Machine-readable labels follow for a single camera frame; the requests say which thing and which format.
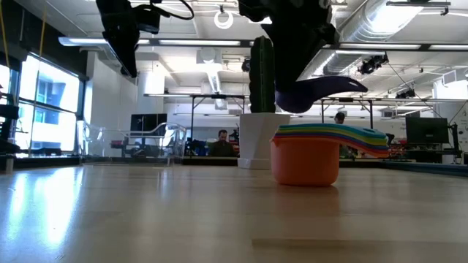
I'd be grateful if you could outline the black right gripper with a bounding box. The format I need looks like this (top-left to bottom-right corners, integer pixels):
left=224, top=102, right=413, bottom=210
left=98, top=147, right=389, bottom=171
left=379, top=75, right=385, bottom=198
left=239, top=0, right=339, bottom=92

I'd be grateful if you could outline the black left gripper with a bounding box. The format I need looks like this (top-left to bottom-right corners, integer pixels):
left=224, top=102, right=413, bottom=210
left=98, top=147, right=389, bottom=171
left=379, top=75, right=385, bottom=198
left=95, top=0, right=140, bottom=79

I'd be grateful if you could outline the dark purple measuring cup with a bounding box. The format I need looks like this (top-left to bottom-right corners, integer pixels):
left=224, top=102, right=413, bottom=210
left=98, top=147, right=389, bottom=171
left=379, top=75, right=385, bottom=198
left=274, top=75, right=369, bottom=114

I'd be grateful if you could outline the green measuring cup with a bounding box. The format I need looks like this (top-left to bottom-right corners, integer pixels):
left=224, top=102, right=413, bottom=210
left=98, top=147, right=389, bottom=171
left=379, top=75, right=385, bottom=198
left=274, top=126, right=389, bottom=145

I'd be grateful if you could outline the blue measuring cup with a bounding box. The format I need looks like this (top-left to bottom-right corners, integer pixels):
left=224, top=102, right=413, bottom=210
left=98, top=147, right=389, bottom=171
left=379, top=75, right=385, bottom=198
left=272, top=131, right=390, bottom=151

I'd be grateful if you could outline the orange measuring cup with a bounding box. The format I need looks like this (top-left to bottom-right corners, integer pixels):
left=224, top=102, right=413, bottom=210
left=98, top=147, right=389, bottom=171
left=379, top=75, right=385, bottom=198
left=270, top=134, right=390, bottom=188

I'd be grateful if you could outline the clear plastic basket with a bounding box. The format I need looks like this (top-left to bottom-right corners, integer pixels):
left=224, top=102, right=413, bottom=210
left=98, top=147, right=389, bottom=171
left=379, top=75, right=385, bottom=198
left=78, top=121, right=188, bottom=161

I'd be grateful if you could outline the green cactus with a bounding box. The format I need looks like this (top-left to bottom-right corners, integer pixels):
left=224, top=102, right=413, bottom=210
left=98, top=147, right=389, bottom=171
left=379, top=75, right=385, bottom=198
left=249, top=35, right=278, bottom=114

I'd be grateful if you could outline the long ceiling light strip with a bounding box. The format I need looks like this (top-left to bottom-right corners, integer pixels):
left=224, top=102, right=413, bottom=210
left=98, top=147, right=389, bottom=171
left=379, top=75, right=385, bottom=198
left=58, top=36, right=151, bottom=47
left=334, top=42, right=421, bottom=51
left=159, top=39, right=241, bottom=47
left=429, top=43, right=468, bottom=51

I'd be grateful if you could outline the person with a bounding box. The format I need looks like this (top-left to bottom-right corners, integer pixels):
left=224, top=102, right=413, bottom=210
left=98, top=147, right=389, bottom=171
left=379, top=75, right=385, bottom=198
left=333, top=112, right=352, bottom=159
left=208, top=129, right=237, bottom=158

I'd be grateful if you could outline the white plant pot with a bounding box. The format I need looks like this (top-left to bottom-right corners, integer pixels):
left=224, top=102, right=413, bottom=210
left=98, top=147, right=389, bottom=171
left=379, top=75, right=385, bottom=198
left=237, top=112, right=292, bottom=170

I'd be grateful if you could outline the black monitor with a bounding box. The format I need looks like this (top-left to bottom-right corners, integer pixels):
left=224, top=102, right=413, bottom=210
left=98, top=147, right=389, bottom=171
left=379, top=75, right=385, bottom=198
left=405, top=116, right=450, bottom=145

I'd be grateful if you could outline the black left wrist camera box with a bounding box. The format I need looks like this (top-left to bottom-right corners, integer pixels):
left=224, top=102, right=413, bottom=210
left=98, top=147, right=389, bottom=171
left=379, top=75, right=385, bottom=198
left=133, top=3, right=162, bottom=36

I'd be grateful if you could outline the black overhead frame beam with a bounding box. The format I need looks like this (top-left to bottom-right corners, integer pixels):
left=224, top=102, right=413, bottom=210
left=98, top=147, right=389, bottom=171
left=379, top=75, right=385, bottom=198
left=58, top=36, right=468, bottom=51

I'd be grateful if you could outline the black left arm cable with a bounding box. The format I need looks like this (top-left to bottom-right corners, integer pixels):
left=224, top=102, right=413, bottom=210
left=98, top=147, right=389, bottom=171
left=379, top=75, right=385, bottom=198
left=146, top=0, right=195, bottom=21

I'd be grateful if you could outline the black metal frame stand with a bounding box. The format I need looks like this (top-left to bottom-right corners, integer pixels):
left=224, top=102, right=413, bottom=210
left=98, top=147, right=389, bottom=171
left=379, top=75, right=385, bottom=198
left=189, top=94, right=246, bottom=151
left=320, top=97, right=374, bottom=147

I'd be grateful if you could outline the silver ventilation duct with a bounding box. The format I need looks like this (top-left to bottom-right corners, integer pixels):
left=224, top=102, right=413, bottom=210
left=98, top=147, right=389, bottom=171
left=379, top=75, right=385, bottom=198
left=321, top=0, right=425, bottom=76

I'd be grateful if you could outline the yellow hanging strap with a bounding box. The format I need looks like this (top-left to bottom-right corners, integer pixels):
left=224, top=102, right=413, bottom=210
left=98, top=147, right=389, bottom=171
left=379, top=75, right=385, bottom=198
left=38, top=0, right=48, bottom=58
left=0, top=0, right=10, bottom=92

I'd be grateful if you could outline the white hanging ring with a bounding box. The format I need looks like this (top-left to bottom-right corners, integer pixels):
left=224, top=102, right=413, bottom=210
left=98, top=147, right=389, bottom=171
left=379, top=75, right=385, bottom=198
left=214, top=9, right=235, bottom=30

